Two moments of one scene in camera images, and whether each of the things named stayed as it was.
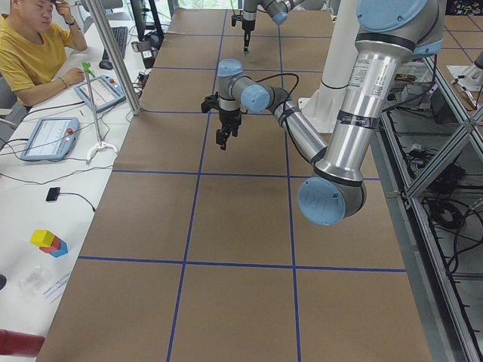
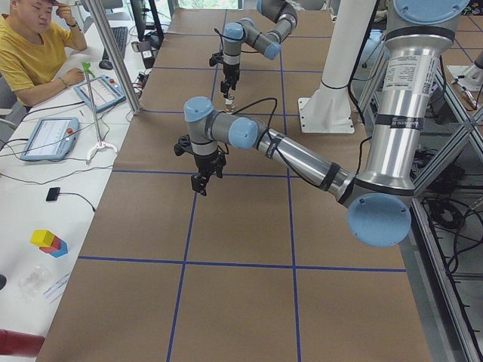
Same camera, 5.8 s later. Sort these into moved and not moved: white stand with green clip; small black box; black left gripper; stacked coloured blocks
Moved: black left gripper
Not moved: white stand with green clip; stacked coloured blocks; small black box
